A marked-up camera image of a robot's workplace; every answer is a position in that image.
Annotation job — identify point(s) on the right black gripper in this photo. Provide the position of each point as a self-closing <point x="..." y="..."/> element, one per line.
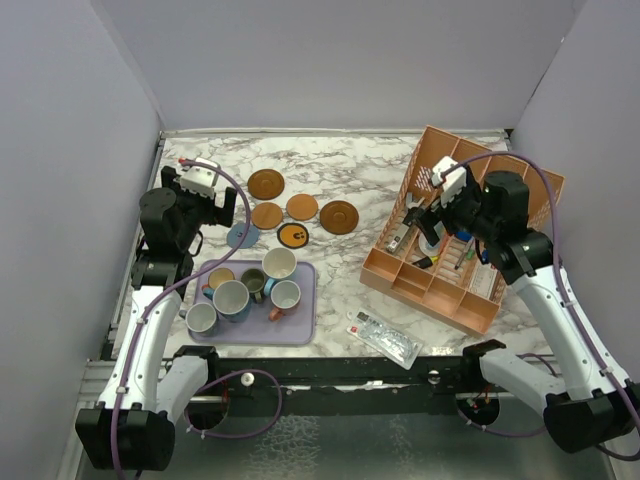
<point x="434" y="211"/>

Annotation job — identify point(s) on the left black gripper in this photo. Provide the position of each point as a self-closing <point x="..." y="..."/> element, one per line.
<point x="217" y="214"/>

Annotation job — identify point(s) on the blue round coaster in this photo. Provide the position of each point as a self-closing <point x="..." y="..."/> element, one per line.
<point x="243" y="236"/>

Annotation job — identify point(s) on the peach plastic desk organizer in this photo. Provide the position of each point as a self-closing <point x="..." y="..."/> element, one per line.
<point x="440" y="290"/>

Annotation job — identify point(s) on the dark brown ringed coaster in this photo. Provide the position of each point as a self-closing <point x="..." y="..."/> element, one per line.
<point x="265" y="184"/>

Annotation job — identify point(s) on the light wooden coaster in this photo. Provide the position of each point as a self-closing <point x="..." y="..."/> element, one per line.
<point x="267" y="216"/>

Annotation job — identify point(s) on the dark brown grooved coaster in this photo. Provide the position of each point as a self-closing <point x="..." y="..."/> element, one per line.
<point x="339" y="217"/>

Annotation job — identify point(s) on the black orange face coaster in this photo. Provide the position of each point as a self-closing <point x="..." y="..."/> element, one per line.
<point x="293" y="235"/>

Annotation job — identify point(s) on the orange wooden coaster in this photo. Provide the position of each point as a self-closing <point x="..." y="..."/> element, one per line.
<point x="302" y="207"/>

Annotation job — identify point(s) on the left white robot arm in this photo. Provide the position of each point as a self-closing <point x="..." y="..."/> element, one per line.
<point x="132" y="425"/>

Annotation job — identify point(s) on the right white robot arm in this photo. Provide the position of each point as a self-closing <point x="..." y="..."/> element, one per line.
<point x="594" y="400"/>

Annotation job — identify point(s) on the orange topped blue cup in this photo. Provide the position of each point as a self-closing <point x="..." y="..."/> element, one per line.
<point x="216" y="278"/>

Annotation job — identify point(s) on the grey stapler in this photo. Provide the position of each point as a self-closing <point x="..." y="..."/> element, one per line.
<point x="397" y="238"/>

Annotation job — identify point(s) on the white correction tape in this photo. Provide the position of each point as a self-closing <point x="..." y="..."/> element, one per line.
<point x="428" y="249"/>

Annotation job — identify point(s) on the black yellow highlighter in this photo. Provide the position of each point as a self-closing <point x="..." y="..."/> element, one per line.
<point x="426" y="262"/>

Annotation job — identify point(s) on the green tipped pen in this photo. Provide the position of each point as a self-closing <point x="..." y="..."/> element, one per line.
<point x="464" y="254"/>

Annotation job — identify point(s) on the white paper card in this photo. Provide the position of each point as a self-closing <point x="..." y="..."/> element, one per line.
<point x="483" y="280"/>

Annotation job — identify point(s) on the olive green small mug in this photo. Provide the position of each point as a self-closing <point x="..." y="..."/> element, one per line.
<point x="255" y="280"/>

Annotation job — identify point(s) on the cream white mug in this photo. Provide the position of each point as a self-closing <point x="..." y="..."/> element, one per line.
<point x="279" y="263"/>

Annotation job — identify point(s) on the large blue mug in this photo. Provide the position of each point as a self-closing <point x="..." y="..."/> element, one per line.
<point x="232" y="301"/>

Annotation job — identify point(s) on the grey white mug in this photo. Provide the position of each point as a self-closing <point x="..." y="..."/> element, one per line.
<point x="200" y="319"/>

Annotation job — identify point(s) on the clear plastic packet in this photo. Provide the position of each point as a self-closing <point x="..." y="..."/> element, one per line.
<point x="396" y="345"/>

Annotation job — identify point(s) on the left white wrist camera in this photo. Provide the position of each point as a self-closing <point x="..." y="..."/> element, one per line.
<point x="197" y="179"/>

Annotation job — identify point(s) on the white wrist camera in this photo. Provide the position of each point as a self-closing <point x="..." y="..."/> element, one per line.
<point x="197" y="179"/>
<point x="450" y="177"/>

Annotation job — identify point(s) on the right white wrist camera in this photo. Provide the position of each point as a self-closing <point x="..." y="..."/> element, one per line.
<point x="450" y="177"/>

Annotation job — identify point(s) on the pink handled white mug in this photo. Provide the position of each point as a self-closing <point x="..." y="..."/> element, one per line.
<point x="285" y="297"/>

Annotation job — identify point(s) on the black mounting rail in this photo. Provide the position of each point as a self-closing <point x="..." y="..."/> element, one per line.
<point x="334" y="386"/>

